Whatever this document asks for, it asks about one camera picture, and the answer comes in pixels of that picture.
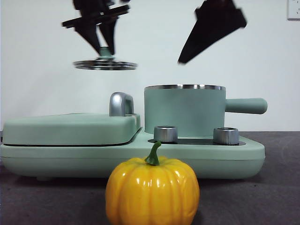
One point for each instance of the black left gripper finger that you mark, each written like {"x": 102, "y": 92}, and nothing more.
{"x": 90, "y": 32}
{"x": 110, "y": 35}

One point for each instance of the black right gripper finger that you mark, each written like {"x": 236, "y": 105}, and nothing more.
{"x": 215, "y": 23}

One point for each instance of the white wall socket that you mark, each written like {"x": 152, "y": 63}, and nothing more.
{"x": 294, "y": 9}

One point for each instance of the mint green breakfast machine base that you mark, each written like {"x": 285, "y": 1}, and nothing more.
{"x": 70, "y": 159}

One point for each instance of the silver control knob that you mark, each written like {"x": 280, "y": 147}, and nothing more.
{"x": 165, "y": 134}
{"x": 226, "y": 136}

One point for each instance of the glass lid with green knob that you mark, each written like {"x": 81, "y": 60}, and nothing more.
{"x": 104, "y": 52}

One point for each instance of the yellow pumpkin with green stem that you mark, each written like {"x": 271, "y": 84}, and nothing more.
{"x": 152, "y": 194}

